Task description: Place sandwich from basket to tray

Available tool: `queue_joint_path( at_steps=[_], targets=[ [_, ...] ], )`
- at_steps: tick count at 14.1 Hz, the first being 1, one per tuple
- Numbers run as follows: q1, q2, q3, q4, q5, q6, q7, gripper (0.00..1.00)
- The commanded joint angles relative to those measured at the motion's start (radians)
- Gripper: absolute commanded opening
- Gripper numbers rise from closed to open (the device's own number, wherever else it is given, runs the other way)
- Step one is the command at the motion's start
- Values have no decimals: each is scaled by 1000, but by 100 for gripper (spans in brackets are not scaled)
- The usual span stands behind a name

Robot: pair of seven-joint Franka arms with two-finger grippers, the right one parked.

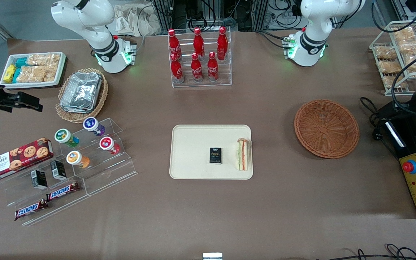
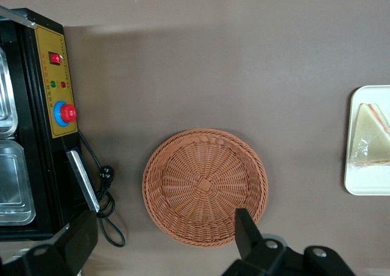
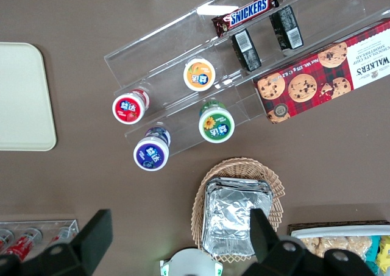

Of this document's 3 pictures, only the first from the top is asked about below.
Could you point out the triangular layered sandwich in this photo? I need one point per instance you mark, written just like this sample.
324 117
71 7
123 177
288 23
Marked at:
243 155

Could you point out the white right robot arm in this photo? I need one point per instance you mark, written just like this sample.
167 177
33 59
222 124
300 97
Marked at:
85 14

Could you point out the white rectangular snack tray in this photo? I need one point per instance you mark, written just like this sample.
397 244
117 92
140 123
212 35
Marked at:
31 85

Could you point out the light wicker basket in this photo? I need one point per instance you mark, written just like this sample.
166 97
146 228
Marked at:
67 113

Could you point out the brown round wicker basket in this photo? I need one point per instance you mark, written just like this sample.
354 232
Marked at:
327 130

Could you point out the beige plastic serving tray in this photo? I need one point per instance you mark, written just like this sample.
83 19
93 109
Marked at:
193 151

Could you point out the teal snack packet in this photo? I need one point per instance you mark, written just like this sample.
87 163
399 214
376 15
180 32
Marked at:
16 75
21 63

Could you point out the rice crisp snack bag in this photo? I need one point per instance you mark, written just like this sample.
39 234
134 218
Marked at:
38 59
52 74
31 74

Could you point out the yellow snack packet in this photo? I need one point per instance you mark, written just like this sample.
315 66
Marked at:
9 73

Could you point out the black machine yellow panel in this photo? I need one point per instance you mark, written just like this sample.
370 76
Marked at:
408 141

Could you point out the green lid gum jar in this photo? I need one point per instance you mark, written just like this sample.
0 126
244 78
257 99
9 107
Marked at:
63 136

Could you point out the red Walkers cookie box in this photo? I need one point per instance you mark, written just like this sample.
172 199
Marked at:
20 159

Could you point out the stack of foil containers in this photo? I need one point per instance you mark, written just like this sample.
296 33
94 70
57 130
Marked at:
81 92

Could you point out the red emergency stop button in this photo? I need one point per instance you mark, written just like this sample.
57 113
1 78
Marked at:
410 167

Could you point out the purple lid gum jar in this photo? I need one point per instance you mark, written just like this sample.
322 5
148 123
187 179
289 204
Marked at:
91 124

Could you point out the small black carton box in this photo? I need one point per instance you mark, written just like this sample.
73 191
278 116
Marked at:
39 180
58 170

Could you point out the orange lid gum jar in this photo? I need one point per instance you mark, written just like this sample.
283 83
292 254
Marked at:
75 158

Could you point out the red lid gum jar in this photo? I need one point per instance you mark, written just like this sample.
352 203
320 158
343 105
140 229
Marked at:
107 143

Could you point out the Snickers chocolate bar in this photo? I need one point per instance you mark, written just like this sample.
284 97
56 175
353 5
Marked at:
31 209
63 191

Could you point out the clear acrylic stepped display stand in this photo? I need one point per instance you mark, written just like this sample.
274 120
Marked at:
121 169

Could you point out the crumpled beige bag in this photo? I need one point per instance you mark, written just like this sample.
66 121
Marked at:
132 21

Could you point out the red cola bottle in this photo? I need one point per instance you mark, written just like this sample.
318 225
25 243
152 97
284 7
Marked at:
222 44
176 70
198 43
196 69
212 68
174 45

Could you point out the clear acrylic bottle rack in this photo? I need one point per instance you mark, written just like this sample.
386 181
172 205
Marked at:
202 83

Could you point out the black box gold print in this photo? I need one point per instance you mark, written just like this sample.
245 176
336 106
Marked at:
215 156

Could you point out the white grey device edge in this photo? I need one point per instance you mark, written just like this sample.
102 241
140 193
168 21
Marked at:
212 256

